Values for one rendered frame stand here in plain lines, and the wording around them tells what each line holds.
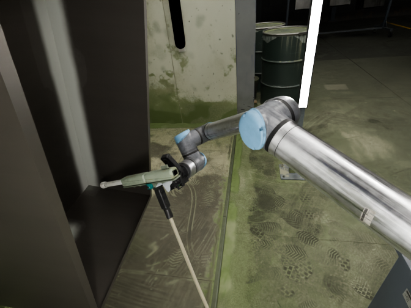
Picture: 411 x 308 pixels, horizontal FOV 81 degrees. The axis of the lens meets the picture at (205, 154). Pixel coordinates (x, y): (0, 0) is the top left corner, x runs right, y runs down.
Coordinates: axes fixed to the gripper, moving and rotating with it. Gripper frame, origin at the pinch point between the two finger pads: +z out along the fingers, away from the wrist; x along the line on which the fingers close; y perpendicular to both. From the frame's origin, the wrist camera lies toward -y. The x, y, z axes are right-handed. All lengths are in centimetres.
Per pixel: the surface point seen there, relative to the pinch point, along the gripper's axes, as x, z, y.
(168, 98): 96, -153, -50
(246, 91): 16, -179, -29
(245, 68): 8, -173, -50
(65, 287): 1.6, 42.3, 12.4
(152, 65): 92, -141, -85
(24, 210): -15, 48, -14
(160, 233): 47, -33, 44
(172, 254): 33, -24, 53
